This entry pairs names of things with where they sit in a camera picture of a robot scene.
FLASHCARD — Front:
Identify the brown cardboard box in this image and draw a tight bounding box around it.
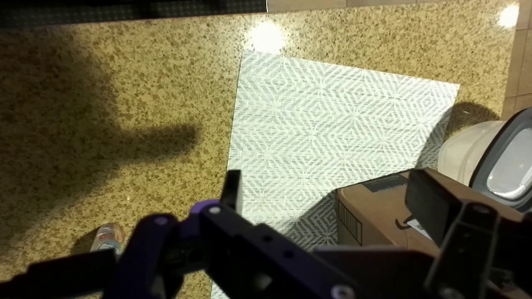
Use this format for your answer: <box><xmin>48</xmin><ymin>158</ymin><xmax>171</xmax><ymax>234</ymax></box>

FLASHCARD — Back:
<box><xmin>334</xmin><ymin>168</ymin><xmax>532</xmax><ymax>299</ymax></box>

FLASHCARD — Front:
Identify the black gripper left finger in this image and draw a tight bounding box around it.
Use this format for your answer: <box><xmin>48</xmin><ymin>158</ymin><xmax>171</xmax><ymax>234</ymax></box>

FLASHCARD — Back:
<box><xmin>189</xmin><ymin>168</ymin><xmax>356</xmax><ymax>299</ymax></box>

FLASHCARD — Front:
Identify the dark floor rug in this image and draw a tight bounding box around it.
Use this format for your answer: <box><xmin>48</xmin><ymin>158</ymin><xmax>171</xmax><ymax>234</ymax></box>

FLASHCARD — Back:
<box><xmin>0</xmin><ymin>0</ymin><xmax>269</xmax><ymax>28</ymax></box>

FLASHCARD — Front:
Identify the white patterned place mat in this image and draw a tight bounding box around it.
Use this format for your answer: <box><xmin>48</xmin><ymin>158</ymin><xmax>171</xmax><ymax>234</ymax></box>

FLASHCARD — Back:
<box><xmin>211</xmin><ymin>50</ymin><xmax>462</xmax><ymax>299</ymax></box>

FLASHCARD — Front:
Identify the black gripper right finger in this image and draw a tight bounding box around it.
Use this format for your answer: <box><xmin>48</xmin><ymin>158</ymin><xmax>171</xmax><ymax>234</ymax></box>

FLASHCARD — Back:
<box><xmin>404</xmin><ymin>168</ymin><xmax>503</xmax><ymax>299</ymax></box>

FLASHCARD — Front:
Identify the white trash can grey lid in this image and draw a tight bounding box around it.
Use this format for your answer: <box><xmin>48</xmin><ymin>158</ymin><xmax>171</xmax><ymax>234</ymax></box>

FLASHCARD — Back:
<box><xmin>435</xmin><ymin>106</ymin><xmax>532</xmax><ymax>213</ymax></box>

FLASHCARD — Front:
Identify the black camera cable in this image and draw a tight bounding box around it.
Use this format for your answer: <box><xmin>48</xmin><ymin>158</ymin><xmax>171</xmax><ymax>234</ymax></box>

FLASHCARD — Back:
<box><xmin>0</xmin><ymin>247</ymin><xmax>119</xmax><ymax>299</ymax></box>

